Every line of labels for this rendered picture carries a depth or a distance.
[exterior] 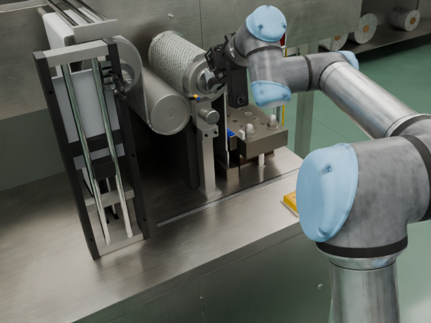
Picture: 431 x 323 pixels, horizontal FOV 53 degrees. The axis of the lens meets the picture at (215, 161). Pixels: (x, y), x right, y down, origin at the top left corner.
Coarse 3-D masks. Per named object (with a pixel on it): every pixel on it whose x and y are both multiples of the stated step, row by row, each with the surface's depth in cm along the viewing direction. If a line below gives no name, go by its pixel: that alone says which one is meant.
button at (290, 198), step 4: (292, 192) 128; (284, 196) 127; (288, 196) 127; (292, 196) 127; (284, 200) 128; (288, 200) 126; (292, 200) 125; (288, 204) 127; (292, 204) 124; (292, 208) 125; (296, 208) 123; (296, 212) 124
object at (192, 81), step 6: (204, 60) 116; (198, 66) 115; (204, 66) 116; (192, 72) 115; (198, 72) 116; (192, 78) 116; (192, 84) 117; (192, 90) 118; (198, 90) 119; (204, 96) 121; (210, 96) 122
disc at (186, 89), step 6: (198, 54) 115; (204, 54) 116; (192, 60) 115; (198, 60) 116; (192, 66) 116; (186, 72) 116; (186, 78) 116; (186, 84) 117; (186, 90) 118; (222, 90) 124; (192, 96) 120; (216, 96) 124
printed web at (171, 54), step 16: (160, 48) 131; (176, 48) 125; (192, 48) 123; (80, 64) 103; (160, 64) 130; (176, 64) 121; (176, 80) 123; (128, 96) 127; (144, 96) 114; (224, 96) 127; (144, 112) 117; (112, 208) 126
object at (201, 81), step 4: (204, 68) 117; (208, 68) 116; (200, 72) 116; (200, 76) 116; (204, 76) 117; (196, 80) 117; (200, 80) 117; (204, 80) 117; (196, 84) 118; (200, 84) 117; (204, 84) 118; (200, 88) 118; (204, 88) 118; (204, 92) 119; (208, 92) 120; (212, 92) 120
